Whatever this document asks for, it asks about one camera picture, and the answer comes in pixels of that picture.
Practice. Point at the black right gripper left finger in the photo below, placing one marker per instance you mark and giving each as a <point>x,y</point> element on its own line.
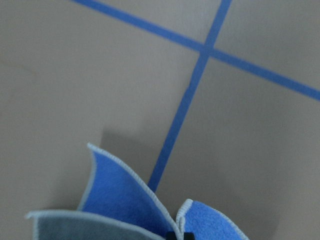
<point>170,235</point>

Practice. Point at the grey and blue towel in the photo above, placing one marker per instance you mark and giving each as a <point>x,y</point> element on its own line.
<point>118,205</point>

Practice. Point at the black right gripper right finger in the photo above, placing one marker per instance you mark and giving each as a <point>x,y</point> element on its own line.
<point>188,236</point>

